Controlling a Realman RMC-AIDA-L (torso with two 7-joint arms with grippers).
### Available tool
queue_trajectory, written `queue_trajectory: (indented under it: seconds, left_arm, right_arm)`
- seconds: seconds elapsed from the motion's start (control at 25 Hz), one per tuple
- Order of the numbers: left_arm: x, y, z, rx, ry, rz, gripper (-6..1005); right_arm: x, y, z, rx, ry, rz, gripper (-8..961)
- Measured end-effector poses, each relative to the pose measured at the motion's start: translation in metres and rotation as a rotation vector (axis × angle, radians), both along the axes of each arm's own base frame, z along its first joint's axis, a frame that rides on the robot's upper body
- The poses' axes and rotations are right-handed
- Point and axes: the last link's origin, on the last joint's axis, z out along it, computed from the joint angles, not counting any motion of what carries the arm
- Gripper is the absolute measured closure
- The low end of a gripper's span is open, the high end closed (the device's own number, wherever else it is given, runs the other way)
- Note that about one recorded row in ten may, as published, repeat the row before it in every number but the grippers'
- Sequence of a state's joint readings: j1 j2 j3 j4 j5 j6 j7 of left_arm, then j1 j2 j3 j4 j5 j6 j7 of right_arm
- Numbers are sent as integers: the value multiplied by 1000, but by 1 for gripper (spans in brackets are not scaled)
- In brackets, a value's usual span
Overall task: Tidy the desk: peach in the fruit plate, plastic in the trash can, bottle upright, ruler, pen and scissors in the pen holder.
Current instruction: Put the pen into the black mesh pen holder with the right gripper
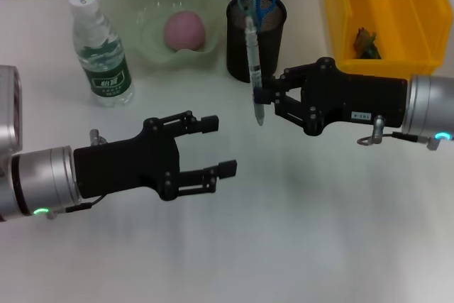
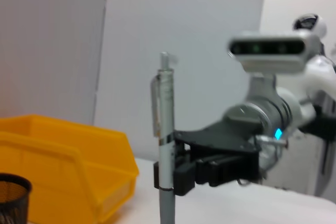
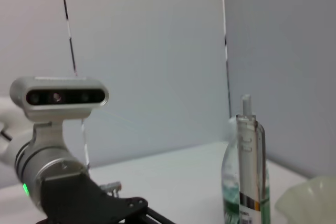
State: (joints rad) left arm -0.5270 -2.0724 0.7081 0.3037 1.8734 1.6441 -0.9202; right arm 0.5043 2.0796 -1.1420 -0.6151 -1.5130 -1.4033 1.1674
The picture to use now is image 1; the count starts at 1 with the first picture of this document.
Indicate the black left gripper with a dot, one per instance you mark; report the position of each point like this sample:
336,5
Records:
124,164

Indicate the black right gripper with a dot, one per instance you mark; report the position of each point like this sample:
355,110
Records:
354,97

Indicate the silver ballpoint pen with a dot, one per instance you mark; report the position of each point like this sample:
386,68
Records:
252,54

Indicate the blue scissors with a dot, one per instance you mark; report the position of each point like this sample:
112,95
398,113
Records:
264,5

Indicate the green plastic wrapper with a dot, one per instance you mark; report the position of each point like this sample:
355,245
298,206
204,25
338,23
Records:
367,45

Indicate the pink toy peach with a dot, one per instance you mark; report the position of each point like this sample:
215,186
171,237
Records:
184,31

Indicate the clear green-label water bottle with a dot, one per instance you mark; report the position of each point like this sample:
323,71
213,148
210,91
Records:
103,61

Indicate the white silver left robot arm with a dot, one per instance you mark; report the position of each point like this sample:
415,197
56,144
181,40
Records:
42,182

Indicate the black mesh pen holder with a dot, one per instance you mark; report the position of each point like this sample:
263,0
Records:
236,58

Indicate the translucent green fruit plate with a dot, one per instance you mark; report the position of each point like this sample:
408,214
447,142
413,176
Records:
142,8

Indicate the yellow plastic bin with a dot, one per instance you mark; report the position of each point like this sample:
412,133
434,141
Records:
386,5

